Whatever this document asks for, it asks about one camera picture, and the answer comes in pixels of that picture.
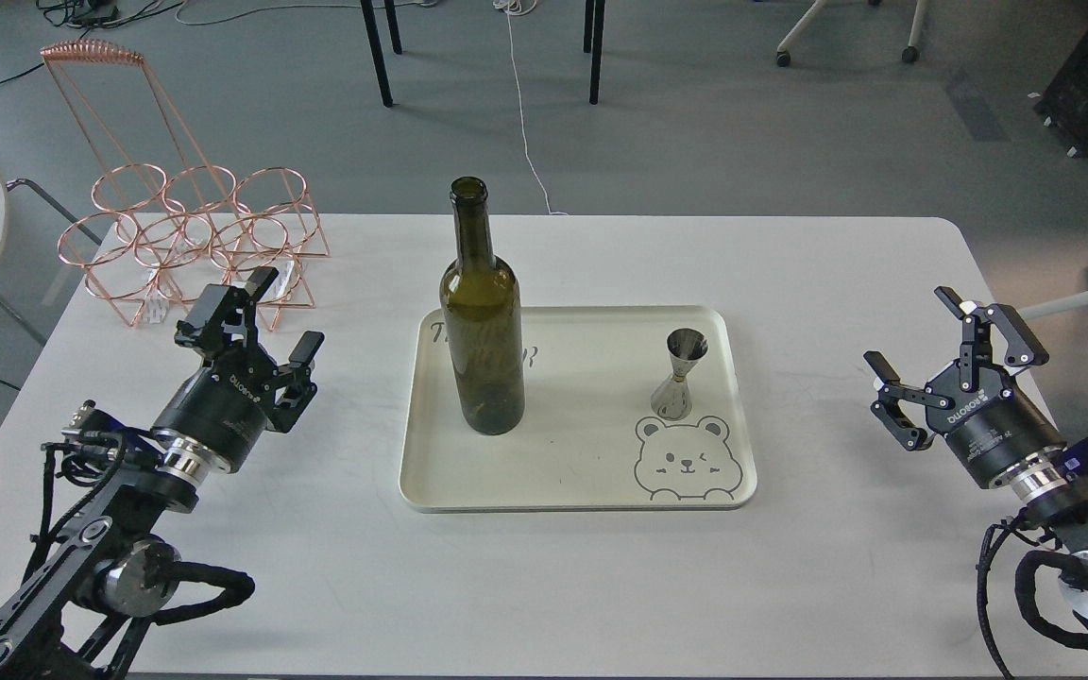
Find silver metal jigger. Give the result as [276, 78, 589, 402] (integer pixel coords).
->
[650, 327, 708, 421]

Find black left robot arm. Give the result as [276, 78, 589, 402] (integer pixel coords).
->
[0, 265, 324, 679]

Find black cables on floor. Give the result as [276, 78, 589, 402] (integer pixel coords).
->
[0, 0, 188, 103]

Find cream bear serving tray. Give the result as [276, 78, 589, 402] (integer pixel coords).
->
[399, 305, 758, 512]

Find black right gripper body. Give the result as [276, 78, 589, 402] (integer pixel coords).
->
[922, 364, 1066, 489]

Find white office chair base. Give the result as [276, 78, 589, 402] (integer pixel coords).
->
[772, 1, 932, 69]

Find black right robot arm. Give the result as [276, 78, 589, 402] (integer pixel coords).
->
[864, 287, 1088, 677]

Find white cable on floor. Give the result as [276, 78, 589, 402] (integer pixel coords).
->
[492, 0, 570, 217]

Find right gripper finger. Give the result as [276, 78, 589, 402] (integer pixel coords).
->
[934, 287, 1049, 382]
[863, 351, 932, 452]

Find black table legs right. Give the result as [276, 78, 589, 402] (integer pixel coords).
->
[582, 0, 607, 106]

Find black table legs left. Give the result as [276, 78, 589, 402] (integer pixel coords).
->
[359, 0, 404, 108]

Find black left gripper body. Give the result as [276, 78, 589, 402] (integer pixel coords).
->
[151, 343, 308, 473]

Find black table legs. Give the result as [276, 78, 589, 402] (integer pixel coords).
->
[582, 0, 607, 106]
[359, 0, 404, 108]

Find dark green wine bottle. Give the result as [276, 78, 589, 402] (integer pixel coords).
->
[438, 177, 526, 435]

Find copper wire bottle rack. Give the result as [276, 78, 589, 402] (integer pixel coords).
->
[42, 39, 330, 329]

